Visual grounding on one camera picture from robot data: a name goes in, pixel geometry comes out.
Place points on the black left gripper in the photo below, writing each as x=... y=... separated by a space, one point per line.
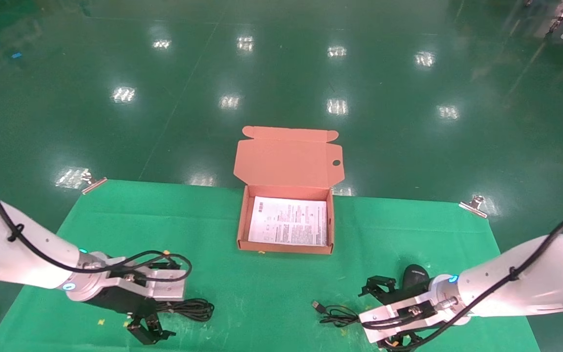
x=125 y=300

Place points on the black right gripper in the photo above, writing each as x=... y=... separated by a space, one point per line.
x=408 y=295

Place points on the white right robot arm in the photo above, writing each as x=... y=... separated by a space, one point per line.
x=535 y=278

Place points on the brown cardboard box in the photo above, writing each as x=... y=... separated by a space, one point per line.
x=286 y=161

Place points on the green table cloth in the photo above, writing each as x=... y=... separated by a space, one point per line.
x=271 y=293

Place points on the silver metal clamp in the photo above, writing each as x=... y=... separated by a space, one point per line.
x=93 y=184
x=474 y=206

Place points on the white printed instruction sheet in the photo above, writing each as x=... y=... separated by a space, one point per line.
x=289 y=222

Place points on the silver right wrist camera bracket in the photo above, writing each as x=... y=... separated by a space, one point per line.
x=384 y=318

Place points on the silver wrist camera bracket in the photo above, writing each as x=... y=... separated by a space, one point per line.
x=384 y=318
x=164 y=288

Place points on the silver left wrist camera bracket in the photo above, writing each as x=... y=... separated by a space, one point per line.
x=164 y=288

